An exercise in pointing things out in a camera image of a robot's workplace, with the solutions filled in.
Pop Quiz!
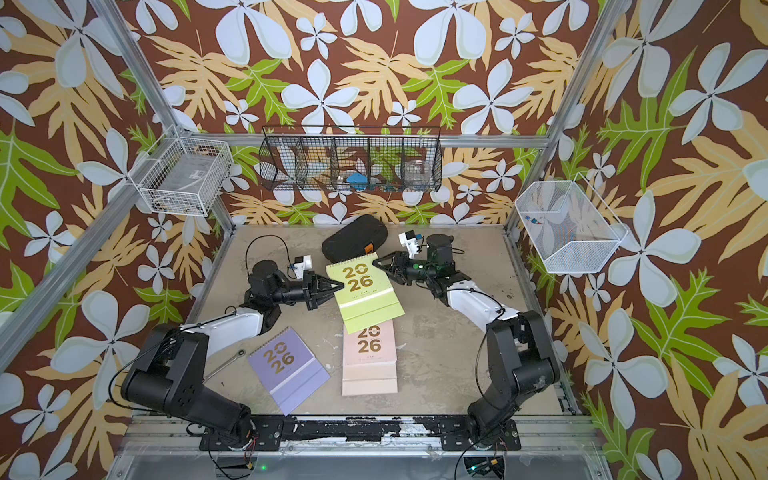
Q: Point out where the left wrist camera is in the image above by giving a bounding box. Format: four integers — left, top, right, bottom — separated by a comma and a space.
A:
291, 255, 314, 280

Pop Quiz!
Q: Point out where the blue object in basket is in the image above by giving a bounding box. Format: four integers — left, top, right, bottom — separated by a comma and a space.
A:
346, 172, 369, 191

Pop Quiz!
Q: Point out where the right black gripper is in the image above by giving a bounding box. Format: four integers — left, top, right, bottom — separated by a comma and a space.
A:
375, 252, 439, 287

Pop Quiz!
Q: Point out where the white wire basket right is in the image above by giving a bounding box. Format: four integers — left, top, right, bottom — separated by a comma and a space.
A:
515, 174, 629, 276

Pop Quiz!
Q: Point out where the black case orange latch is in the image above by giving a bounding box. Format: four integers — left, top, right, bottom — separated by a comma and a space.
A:
321, 214, 388, 263

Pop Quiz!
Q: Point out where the silver wrench left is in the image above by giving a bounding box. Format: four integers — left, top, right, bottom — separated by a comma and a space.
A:
203, 349, 246, 383

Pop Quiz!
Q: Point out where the white wire basket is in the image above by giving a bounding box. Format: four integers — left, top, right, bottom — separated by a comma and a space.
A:
515, 174, 629, 276
130, 127, 234, 217

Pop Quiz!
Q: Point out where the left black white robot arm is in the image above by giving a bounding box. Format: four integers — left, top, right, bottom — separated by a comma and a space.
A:
120, 260, 344, 447

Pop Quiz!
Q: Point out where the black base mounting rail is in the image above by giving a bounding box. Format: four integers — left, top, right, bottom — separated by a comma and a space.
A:
199, 415, 521, 452

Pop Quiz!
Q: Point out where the pink 2026 calendar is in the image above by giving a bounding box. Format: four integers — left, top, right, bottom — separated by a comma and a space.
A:
342, 320, 398, 397

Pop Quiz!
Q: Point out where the green 2026 calendar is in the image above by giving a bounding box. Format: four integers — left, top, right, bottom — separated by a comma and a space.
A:
326, 253, 404, 334

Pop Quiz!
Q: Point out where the purple 2026 calendar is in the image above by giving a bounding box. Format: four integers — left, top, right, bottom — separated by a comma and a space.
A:
248, 328, 330, 415

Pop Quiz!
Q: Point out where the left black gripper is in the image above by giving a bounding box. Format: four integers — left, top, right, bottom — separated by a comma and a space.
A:
271, 272, 343, 310

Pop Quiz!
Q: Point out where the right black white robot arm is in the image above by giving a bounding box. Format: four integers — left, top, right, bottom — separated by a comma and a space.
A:
372, 231, 560, 446

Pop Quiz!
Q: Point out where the black wire basket back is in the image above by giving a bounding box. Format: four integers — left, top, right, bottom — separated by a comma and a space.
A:
256, 125, 444, 193

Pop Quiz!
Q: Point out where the white wire basket left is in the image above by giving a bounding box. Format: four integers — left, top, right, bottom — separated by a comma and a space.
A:
130, 127, 234, 217

